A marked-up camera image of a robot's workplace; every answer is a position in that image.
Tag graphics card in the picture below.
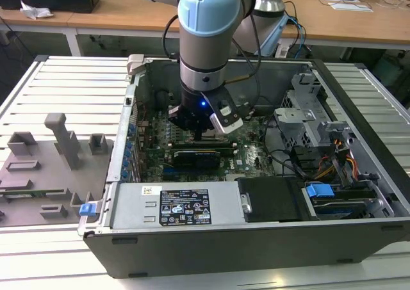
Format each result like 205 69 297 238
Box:
172 149 222 171

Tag green RAM stick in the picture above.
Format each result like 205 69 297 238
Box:
172 144 238 158

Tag green motherboard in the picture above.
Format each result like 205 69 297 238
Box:
136 106 279 184

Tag grey case latch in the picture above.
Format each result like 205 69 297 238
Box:
126 54 145 76

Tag metal drive cage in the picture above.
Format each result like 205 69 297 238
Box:
274 73 353 149

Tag white power strip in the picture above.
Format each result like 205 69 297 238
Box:
275 42 291 59

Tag silver power supply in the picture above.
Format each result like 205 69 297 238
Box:
110 181 246 230

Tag wooden desk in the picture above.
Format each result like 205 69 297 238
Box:
0 6 81 57
65 0 410 59

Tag black plastic shroud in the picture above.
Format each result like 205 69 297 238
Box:
237 177 310 223

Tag PC case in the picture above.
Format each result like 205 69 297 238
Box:
78 54 410 280

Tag blue case latch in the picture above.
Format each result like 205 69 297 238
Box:
79 202 96 217

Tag hard disk in blue carrier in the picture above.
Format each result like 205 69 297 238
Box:
305 182 369 221

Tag grey parts rack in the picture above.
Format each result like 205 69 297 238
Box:
0 112 115 229

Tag crumpled white paper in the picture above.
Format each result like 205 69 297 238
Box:
19 0 54 19

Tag white notebook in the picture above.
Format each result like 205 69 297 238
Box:
331 1 374 13

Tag green chair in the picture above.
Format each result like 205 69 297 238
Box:
373 58 405 88

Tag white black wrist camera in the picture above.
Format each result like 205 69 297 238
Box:
201 91 245 136

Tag blue cable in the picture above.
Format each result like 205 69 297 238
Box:
293 16 310 60

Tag yellow red power wires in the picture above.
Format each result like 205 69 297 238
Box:
315 138 358 182

